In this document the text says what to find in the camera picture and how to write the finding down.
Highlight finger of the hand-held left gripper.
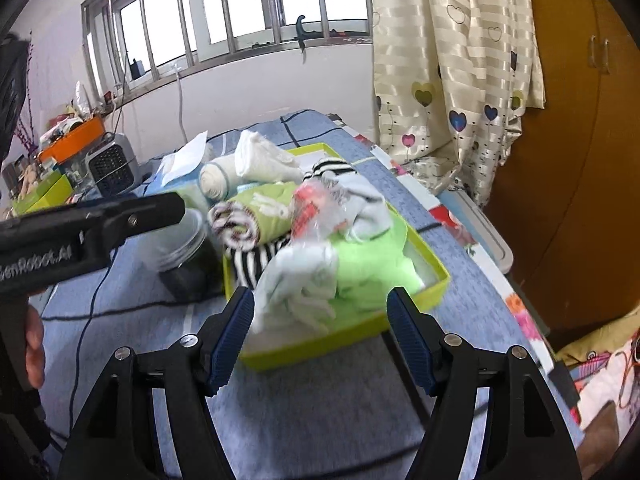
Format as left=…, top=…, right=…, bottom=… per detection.
left=75, top=192, right=186, bottom=257

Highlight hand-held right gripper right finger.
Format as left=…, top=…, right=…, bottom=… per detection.
left=386, top=286, right=583, bottom=480

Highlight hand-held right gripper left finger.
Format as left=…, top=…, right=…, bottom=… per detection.
left=59, top=286, right=256, bottom=480

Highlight black white striped cloth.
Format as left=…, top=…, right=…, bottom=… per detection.
left=230, top=240, right=293, bottom=288

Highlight light green cloth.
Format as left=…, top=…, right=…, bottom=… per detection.
left=330, top=222, right=421, bottom=313

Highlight pale blue grey sock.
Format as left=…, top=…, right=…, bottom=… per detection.
left=252, top=245, right=341, bottom=336
left=340, top=177, right=392, bottom=246

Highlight green cardboard box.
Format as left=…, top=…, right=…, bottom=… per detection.
left=222, top=142, right=451, bottom=373

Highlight green towel with white print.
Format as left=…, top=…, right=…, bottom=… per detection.
left=207, top=182, right=301, bottom=251

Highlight clear plastic bag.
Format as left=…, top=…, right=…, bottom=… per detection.
left=290, top=180, right=353, bottom=248

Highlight small striped sock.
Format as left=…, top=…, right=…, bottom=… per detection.
left=305, top=157, right=358, bottom=181

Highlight person's left hand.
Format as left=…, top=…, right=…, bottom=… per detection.
left=25, top=305, right=47, bottom=390

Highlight grey fan heater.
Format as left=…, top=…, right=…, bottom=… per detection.
left=84, top=132, right=138, bottom=197

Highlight blue white tissue pack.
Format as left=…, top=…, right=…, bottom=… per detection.
left=147, top=130, right=211, bottom=206

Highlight green box with window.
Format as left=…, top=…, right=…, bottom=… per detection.
left=11, top=172, right=74, bottom=216

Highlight beige plush toy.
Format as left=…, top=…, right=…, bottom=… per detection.
left=20, top=160, right=42, bottom=196

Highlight orange tray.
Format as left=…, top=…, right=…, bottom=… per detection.
left=37, top=115, right=107, bottom=163

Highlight blue printed bedsheet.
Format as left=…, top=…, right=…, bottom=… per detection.
left=27, top=107, right=556, bottom=480

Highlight floral mattress cover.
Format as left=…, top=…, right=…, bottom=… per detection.
left=330, top=115, right=581, bottom=411

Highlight pink flower branches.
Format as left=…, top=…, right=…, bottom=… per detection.
left=15, top=30, right=42, bottom=157

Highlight white plastic storage bin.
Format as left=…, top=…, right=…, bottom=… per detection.
left=440, top=192, right=513, bottom=273

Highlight dark textured object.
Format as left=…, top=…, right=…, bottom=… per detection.
left=0, top=32, right=31, bottom=161

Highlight metal window railing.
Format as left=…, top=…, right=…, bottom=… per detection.
left=80, top=0, right=373, bottom=96

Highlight black hook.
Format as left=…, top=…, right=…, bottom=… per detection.
left=295, top=14, right=315, bottom=53

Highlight wooden wardrobe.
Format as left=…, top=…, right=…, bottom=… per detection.
left=492, top=0, right=640, bottom=346

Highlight cream heart print curtain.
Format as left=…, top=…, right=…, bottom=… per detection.
left=371, top=0, right=547, bottom=208

